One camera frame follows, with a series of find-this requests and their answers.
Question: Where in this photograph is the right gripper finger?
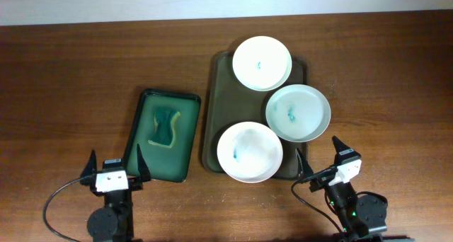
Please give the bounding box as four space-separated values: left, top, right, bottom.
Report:
296 148 314 181
332 136 355 164

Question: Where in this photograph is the white plate top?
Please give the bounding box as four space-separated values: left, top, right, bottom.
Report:
232 36 292 91

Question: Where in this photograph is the brown serving tray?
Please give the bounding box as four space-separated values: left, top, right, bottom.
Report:
202 51 308 180

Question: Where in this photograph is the dark green water tray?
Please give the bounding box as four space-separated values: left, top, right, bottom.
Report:
123 88 201 183

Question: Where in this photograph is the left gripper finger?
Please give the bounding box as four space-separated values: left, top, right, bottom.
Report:
80 150 97 185
137 144 151 182

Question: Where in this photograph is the white plate bottom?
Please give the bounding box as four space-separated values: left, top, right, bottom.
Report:
217 122 283 183

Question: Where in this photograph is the green yellow sponge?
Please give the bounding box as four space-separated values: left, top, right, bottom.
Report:
148 106 181 149

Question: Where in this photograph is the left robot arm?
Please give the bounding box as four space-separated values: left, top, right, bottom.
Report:
80 146 151 242

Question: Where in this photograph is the pale green plate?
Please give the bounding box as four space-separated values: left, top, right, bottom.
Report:
265 84 331 142

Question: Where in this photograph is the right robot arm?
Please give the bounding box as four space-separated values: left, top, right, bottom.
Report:
291 136 412 242

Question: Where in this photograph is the white plate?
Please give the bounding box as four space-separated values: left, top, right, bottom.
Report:
232 36 292 91
217 122 283 183

